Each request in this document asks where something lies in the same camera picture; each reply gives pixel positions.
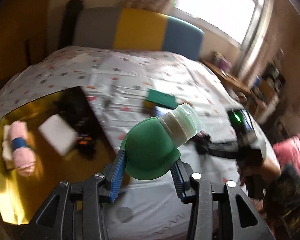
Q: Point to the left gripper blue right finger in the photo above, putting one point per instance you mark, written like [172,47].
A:
[181,180]

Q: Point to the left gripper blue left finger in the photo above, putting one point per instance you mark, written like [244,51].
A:
[116,175]

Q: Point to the green squeeze bottle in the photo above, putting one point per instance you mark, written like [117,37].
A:
[151,145]

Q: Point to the blue Tempo tissue pack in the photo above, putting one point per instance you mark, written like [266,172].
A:
[160,111]

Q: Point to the gold storage box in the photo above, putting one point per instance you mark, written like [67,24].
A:
[21,197]

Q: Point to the wooden side shelf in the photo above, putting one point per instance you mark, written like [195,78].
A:
[260,101]

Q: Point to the green yellow scouring sponge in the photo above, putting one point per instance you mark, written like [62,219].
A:
[160,99]

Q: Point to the pink rolled towel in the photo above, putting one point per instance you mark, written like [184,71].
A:
[23,156]

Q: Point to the grey yellow blue headboard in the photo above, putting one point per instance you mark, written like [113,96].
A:
[135,29]

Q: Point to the window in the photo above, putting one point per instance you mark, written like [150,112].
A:
[232,17]

